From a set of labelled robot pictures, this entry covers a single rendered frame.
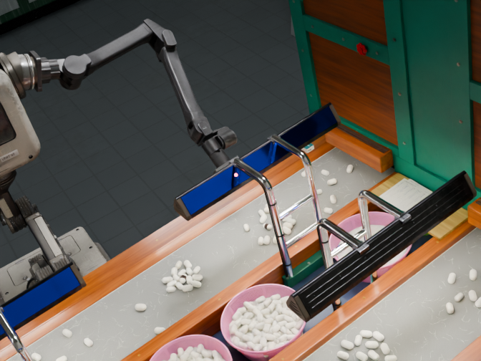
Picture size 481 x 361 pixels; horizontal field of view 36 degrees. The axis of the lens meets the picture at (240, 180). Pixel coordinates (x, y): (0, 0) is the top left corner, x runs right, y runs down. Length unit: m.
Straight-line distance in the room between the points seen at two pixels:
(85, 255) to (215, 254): 0.79
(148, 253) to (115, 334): 0.33
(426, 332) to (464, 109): 0.65
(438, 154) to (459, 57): 0.42
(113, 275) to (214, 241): 0.36
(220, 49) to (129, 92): 0.72
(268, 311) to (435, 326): 0.50
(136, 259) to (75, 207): 1.71
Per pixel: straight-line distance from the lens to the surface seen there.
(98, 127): 4.90
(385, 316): 2.27
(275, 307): 2.35
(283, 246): 2.36
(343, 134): 2.75
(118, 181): 4.35
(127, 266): 2.61
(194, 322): 2.34
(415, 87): 2.40
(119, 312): 2.50
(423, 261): 2.37
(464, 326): 2.23
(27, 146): 2.59
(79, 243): 3.26
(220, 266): 2.52
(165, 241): 2.64
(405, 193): 2.59
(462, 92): 2.25
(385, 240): 1.97
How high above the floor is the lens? 2.47
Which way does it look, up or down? 38 degrees down
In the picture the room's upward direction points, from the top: 15 degrees counter-clockwise
